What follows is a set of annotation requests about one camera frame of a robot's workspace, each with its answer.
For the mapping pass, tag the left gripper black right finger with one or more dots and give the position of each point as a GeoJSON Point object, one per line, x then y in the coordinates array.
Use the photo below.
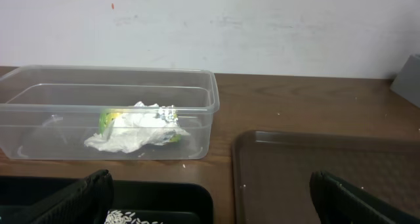
{"type": "Point", "coordinates": [338, 201]}

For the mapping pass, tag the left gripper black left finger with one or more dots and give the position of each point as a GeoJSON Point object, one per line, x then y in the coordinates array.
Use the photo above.
{"type": "Point", "coordinates": [54, 200]}

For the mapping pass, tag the pile of rice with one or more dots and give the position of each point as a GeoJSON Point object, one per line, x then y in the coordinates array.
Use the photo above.
{"type": "Point", "coordinates": [120, 217]}

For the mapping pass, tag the white napkin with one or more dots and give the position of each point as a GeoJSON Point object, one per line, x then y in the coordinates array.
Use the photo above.
{"type": "Point", "coordinates": [132, 130]}

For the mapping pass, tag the foil snack wrapper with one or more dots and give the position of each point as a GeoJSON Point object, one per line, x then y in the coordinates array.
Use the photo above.
{"type": "Point", "coordinates": [107, 118]}

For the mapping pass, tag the brown serving tray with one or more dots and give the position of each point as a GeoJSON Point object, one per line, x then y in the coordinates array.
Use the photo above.
{"type": "Point", "coordinates": [272, 172]}

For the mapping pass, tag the clear plastic bin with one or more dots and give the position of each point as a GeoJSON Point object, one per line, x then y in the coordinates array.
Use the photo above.
{"type": "Point", "coordinates": [47, 112]}

